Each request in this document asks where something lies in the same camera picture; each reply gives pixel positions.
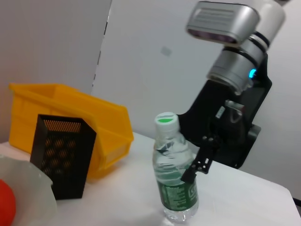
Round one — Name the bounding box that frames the right gripper cable with plug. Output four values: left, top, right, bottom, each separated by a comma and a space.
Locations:
224, 100, 245, 124

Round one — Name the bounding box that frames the translucent green wavy fruit plate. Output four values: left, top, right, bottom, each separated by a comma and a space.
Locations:
0, 154, 57, 226

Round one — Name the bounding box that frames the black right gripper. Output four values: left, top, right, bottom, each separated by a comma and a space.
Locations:
177, 81, 245, 184

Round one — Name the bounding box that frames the yellow plastic storage bin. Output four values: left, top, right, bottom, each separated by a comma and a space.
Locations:
8, 82, 135, 178

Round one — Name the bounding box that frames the clear green-label water bottle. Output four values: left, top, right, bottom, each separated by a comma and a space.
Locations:
152, 112, 199, 223

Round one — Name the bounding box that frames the black mesh pen holder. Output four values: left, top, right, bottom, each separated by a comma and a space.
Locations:
30, 114, 97, 200

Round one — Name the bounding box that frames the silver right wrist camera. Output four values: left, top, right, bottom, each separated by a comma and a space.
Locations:
185, 1, 261, 46

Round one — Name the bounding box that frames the red-orange knobby orange fruit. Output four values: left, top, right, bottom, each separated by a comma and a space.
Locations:
0, 178, 17, 226

